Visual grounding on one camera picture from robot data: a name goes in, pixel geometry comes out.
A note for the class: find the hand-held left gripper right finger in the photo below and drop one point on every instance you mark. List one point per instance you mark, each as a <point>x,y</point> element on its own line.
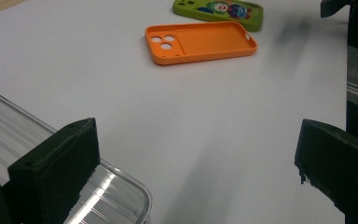
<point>341,168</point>

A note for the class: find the orange phone case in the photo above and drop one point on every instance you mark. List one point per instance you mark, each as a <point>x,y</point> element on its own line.
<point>211,40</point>

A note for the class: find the clear plastic tray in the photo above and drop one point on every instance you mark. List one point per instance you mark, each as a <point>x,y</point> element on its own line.
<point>0,133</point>

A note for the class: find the white table mat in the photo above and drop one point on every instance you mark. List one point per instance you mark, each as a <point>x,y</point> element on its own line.
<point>167,124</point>

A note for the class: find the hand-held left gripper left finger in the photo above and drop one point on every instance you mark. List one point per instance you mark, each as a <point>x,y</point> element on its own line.
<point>52,174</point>

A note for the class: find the green cartoon phone case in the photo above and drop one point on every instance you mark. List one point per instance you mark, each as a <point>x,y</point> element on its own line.
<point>186,11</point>

